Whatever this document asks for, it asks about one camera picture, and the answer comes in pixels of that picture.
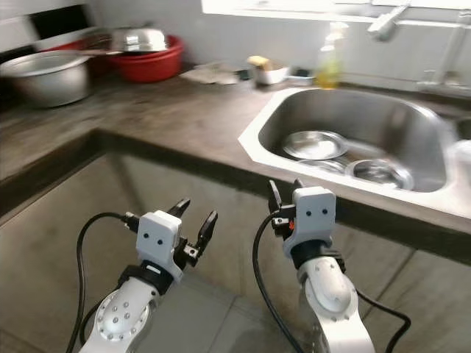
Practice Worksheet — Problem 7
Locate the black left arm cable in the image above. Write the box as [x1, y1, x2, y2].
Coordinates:
[65, 211, 142, 353]

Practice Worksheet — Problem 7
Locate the steel faucet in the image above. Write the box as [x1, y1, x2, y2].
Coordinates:
[367, 3, 412, 42]

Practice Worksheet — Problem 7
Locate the black wall panel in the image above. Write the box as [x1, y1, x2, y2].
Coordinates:
[32, 5, 94, 42]

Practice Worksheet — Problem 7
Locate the stainless steel sink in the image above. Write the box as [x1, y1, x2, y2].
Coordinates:
[238, 86, 471, 215]

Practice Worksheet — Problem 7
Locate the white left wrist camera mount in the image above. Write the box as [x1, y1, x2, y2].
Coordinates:
[135, 210, 185, 285]

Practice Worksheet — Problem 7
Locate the small steel bowl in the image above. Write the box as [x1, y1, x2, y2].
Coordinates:
[345, 157, 415, 191]

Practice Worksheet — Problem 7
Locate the upturned steel bowl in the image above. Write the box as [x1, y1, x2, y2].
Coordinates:
[110, 27, 170, 54]

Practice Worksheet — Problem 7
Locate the grey water pipe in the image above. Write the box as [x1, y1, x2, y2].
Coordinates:
[415, 10, 471, 94]

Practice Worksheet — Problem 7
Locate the grey dish cloth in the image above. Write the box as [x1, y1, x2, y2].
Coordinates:
[180, 62, 245, 86]

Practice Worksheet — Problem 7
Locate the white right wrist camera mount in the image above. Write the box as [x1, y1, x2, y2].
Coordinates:
[283, 185, 338, 260]

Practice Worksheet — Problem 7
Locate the yellow dish soap bottle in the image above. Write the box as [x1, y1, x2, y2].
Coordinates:
[314, 21, 350, 91]

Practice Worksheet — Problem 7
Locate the large steel pot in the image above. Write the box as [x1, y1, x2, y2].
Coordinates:
[0, 49, 94, 110]

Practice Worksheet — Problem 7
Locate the red plastic basin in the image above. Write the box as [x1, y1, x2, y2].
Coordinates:
[109, 35, 186, 84]

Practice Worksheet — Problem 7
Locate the black looped right arm cable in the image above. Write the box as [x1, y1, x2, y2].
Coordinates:
[356, 290, 412, 353]

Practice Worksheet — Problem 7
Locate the small white dish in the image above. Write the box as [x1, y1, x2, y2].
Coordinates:
[287, 68, 316, 86]

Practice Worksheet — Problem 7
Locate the small white container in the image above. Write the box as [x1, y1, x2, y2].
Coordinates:
[249, 62, 291, 86]

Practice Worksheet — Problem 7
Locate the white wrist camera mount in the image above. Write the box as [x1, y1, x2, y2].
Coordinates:
[135, 210, 185, 285]
[283, 185, 338, 260]

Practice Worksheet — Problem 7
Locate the yellow sponge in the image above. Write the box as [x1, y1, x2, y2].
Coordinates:
[247, 55, 273, 71]

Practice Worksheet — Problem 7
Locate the wide steel plate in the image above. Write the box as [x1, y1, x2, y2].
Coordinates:
[280, 129, 351, 162]

